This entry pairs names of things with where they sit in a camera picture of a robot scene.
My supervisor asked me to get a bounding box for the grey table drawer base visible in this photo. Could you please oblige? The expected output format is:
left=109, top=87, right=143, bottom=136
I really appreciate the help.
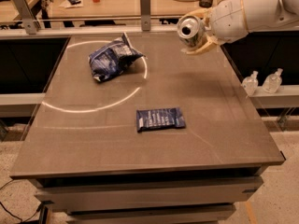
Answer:
left=36, top=176, right=263, bottom=224

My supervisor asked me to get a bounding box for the black mesh pen cup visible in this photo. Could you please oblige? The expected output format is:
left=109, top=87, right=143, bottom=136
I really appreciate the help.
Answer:
left=199, top=0, right=213, bottom=7

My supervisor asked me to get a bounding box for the middle metal rail bracket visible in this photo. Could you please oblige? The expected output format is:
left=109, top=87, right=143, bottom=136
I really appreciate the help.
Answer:
left=140, top=0, right=150, bottom=31

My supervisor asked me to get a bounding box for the background wooden desk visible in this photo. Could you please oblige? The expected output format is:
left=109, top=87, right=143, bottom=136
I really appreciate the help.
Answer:
left=46, top=0, right=237, bottom=21

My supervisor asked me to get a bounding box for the left metal rail bracket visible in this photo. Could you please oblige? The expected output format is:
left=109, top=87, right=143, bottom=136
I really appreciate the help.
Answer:
left=12, top=0, right=40, bottom=35

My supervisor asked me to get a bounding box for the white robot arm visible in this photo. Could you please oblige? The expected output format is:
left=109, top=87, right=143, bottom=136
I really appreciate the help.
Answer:
left=177, top=0, right=299, bottom=54

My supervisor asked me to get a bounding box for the clear sanitizer bottle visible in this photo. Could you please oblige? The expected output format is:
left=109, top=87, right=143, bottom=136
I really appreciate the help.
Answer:
left=263, top=68, right=283, bottom=93
left=242, top=71, right=258, bottom=96

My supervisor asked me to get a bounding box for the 7up soda can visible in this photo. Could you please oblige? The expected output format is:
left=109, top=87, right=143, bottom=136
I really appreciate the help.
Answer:
left=177, top=15, right=205, bottom=49

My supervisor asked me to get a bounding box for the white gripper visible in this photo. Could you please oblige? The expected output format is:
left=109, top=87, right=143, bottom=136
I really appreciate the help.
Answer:
left=181, top=0, right=249, bottom=55

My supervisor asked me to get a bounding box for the flat blue snack packet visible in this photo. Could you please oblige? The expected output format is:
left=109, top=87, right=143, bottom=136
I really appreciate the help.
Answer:
left=136, top=107, right=186, bottom=133

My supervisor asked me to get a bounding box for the clear sanitizer bottle right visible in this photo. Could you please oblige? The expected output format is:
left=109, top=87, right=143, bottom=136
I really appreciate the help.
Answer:
left=263, top=68, right=283, bottom=93

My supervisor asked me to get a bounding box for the metal rail bracket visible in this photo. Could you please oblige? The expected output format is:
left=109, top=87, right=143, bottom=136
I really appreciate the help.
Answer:
left=12, top=0, right=40, bottom=35
left=140, top=0, right=150, bottom=31

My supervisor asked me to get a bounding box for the black floor cable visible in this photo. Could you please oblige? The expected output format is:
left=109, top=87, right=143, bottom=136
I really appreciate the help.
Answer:
left=0, top=179, right=45, bottom=224

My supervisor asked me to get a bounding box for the crumpled blue chip bag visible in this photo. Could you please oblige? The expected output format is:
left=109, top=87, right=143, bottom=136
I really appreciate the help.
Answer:
left=88, top=33, right=143, bottom=82

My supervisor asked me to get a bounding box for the clear sanitizer bottle left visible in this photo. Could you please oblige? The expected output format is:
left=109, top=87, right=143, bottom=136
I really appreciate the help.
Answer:
left=242, top=71, right=258, bottom=96

